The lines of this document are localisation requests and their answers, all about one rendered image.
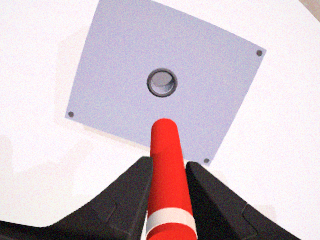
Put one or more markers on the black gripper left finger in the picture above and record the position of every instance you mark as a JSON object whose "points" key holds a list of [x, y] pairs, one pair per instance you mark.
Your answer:
{"points": [[117, 213]]}

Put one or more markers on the red peg with white band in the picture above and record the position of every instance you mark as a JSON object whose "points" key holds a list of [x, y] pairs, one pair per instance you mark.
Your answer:
{"points": [[169, 209]]}

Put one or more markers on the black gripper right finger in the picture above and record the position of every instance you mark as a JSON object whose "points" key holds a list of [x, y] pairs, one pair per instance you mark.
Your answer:
{"points": [[221, 214]]}

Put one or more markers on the grey sloped panel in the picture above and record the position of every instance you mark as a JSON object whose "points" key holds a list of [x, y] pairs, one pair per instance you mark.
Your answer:
{"points": [[144, 61]]}

